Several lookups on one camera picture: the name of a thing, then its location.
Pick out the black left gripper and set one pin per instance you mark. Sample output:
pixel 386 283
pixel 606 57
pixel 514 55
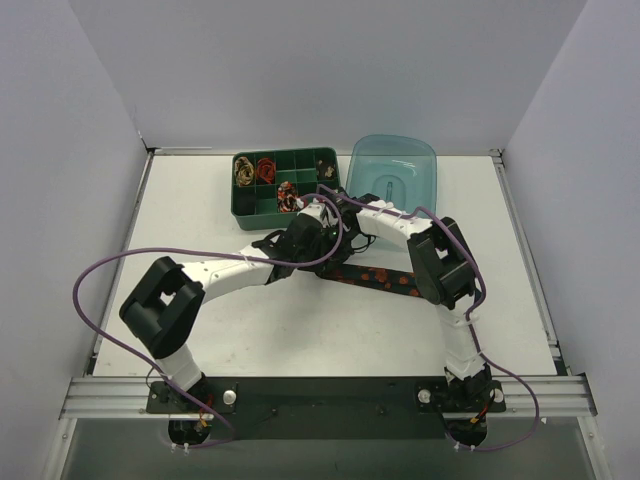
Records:
pixel 310 248

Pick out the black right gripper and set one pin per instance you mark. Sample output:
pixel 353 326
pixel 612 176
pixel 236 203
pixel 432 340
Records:
pixel 348 211

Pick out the dark floral orange tie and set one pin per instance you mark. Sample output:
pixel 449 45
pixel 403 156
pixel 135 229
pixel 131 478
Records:
pixel 383 279

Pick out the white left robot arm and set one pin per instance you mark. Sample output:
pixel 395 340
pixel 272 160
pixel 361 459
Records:
pixel 162 308

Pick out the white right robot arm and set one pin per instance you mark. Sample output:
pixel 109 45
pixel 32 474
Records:
pixel 444 273

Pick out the dark rolled tie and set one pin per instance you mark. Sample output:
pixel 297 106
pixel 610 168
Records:
pixel 325 168

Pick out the red white rolled tie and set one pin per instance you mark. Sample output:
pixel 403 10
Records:
pixel 287 197

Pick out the teal transparent plastic tub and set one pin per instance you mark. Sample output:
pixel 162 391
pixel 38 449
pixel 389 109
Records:
pixel 397 169

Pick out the green compartment organizer box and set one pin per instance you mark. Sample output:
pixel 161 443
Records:
pixel 255 207

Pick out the beige rolled tie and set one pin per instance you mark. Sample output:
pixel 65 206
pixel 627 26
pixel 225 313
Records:
pixel 244 172

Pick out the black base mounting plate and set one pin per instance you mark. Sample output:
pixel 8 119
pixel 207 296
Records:
pixel 326 408

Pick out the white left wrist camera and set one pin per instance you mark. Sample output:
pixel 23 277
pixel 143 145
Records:
pixel 320 212

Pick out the aluminium front rail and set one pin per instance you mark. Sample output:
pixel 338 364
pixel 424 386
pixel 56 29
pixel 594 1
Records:
pixel 134 397

